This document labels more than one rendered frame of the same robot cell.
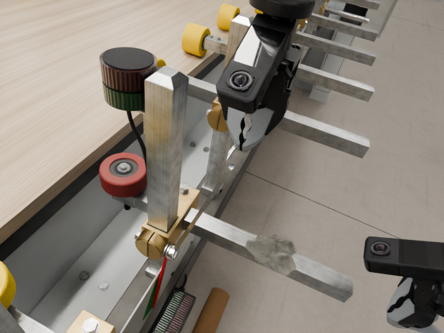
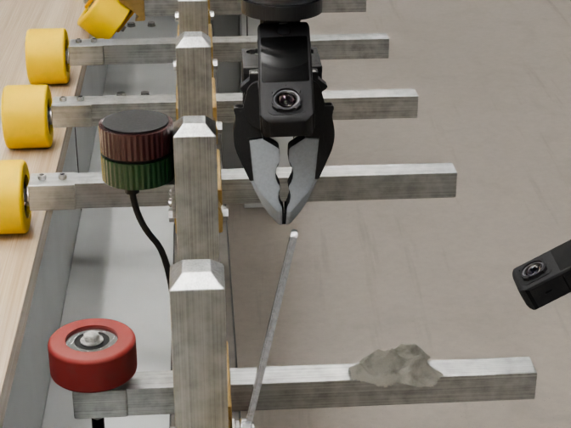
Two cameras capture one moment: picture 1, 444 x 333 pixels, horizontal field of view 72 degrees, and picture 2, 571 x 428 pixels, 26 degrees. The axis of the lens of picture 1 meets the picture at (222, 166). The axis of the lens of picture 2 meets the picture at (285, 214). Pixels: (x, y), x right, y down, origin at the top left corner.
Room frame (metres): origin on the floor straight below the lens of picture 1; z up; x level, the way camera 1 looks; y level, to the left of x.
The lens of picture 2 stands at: (-0.62, 0.31, 1.49)
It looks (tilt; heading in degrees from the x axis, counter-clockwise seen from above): 25 degrees down; 341
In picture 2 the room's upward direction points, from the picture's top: straight up
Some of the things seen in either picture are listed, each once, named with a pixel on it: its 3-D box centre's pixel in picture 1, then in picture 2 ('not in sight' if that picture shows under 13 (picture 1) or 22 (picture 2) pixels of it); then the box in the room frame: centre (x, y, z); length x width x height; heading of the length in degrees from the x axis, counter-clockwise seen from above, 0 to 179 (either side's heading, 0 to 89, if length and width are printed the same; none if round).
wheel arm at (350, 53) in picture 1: (297, 36); (217, 47); (1.05, -0.16, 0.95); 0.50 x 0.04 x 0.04; 75
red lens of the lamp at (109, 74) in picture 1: (129, 68); (136, 135); (0.31, 0.12, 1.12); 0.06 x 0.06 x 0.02
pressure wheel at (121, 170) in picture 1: (125, 187); (95, 387); (0.36, 0.16, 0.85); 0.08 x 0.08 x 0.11
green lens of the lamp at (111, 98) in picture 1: (130, 88); (138, 163); (0.31, 0.12, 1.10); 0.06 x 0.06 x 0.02
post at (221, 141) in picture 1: (222, 132); (200, 249); (0.54, 0.01, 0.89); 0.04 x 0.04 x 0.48; 75
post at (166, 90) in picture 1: (162, 211); (202, 370); (0.29, 0.08, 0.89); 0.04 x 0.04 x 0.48; 75
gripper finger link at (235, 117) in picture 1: (241, 115); (265, 171); (0.38, -0.01, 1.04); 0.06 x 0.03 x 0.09; 165
